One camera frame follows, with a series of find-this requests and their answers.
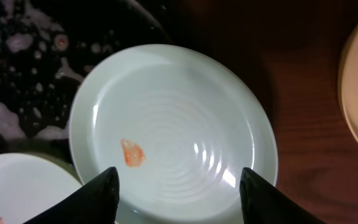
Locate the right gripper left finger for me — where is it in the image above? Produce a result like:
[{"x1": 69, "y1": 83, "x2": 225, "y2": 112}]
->
[{"x1": 25, "y1": 167, "x2": 120, "y2": 224}]

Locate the light blue plate front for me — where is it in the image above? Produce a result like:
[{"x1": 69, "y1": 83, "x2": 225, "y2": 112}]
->
[{"x1": 0, "y1": 153, "x2": 81, "y2": 223}]

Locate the light green plate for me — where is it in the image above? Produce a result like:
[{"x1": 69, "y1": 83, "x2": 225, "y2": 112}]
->
[{"x1": 69, "y1": 44, "x2": 278, "y2": 223}]

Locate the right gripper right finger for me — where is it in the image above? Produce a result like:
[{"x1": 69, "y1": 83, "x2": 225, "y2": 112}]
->
[{"x1": 239, "y1": 167, "x2": 324, "y2": 224}]

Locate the round black tray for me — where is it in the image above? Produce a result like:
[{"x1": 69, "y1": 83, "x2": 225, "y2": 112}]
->
[{"x1": 0, "y1": 0, "x2": 173, "y2": 162}]

